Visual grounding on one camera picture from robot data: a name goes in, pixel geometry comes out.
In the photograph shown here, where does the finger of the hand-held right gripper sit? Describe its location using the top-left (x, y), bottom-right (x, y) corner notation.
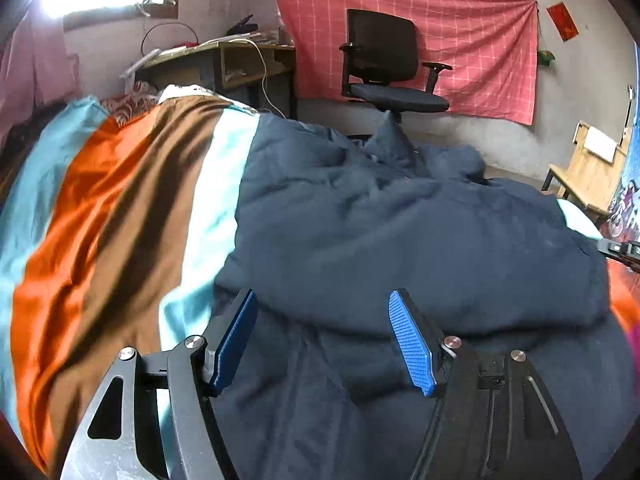
top-left (595, 238), bottom-right (640, 266)

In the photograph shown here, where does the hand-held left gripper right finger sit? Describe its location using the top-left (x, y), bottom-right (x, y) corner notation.
top-left (388, 288), bottom-right (583, 480)

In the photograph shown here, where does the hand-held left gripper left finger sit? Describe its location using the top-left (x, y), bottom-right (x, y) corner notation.
top-left (60, 287), bottom-right (261, 480)

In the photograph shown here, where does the navy padded jacket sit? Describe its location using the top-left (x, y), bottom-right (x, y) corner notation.
top-left (210, 110), bottom-right (633, 480)

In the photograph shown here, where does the blue printed curtain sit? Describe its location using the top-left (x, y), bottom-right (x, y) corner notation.
top-left (602, 125), bottom-right (640, 246)

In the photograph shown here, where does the wooden chair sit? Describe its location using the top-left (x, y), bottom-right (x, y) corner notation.
top-left (541, 121), bottom-right (632, 221)

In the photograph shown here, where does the white paper sheet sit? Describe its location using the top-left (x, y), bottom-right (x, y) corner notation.
top-left (585, 127), bottom-right (619, 163)

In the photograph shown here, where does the striped bed sheet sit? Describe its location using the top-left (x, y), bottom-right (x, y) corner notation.
top-left (0, 85), bottom-right (640, 476)

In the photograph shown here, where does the floral patterned cloth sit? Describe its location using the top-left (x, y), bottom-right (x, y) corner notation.
top-left (100, 91), bottom-right (162, 122)

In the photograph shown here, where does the wooden desk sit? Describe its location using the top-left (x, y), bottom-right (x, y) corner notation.
top-left (132, 40), bottom-right (297, 117)

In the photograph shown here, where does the dark cloth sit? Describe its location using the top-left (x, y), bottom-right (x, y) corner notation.
top-left (2, 102), bottom-right (66, 161)

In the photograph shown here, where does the black office chair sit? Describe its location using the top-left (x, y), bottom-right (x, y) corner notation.
top-left (339, 8), bottom-right (453, 123)

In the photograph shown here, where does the stack of books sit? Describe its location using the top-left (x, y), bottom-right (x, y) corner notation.
top-left (200, 31), bottom-right (282, 47)

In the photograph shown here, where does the black stapler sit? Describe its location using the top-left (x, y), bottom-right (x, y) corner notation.
top-left (225, 15), bottom-right (257, 37)

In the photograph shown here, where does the pink hanging garment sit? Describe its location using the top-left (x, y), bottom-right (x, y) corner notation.
top-left (0, 12), bottom-right (82, 128)

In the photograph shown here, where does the red wall envelope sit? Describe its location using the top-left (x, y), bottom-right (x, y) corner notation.
top-left (546, 2), bottom-right (580, 42)

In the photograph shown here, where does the pink checked wall cloth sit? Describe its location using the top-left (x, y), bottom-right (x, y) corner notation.
top-left (268, 0), bottom-right (541, 126)

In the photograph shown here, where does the white cable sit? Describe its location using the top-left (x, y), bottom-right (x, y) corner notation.
top-left (220, 38), bottom-right (287, 117)

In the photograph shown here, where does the round wire hoop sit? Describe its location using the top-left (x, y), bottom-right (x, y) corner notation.
top-left (141, 23), bottom-right (199, 57)

